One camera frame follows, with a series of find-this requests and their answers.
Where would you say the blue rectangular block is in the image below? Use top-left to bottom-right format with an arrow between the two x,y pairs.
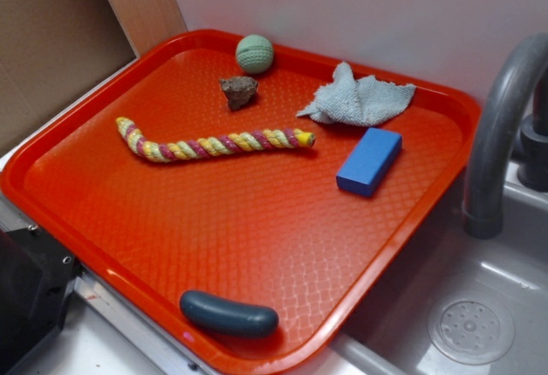
336,128 -> 402,198

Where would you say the brown rock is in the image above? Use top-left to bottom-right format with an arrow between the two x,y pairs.
218,76 -> 259,111

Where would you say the red plastic tray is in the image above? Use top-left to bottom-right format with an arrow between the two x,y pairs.
1,30 -> 480,374

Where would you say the grey plastic sink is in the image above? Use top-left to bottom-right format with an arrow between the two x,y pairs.
331,164 -> 547,374

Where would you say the dark teal sausage toy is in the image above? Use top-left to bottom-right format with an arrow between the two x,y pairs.
179,290 -> 279,338

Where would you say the multicolour twisted rope toy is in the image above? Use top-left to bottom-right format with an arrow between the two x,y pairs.
116,116 -> 316,164

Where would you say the grey curved faucet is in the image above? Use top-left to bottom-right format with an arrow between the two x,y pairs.
462,33 -> 547,239

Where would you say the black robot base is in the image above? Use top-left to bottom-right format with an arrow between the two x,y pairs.
1,229 -> 79,374

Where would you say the light blue cloth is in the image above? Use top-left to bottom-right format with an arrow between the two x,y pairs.
296,62 -> 416,128

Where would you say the sink drain strainer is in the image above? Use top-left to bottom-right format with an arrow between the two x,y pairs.
427,291 -> 515,366

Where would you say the brown cardboard panel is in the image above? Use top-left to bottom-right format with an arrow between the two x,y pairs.
0,0 -> 188,154

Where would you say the green textured ball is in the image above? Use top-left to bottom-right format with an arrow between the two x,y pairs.
235,34 -> 274,74

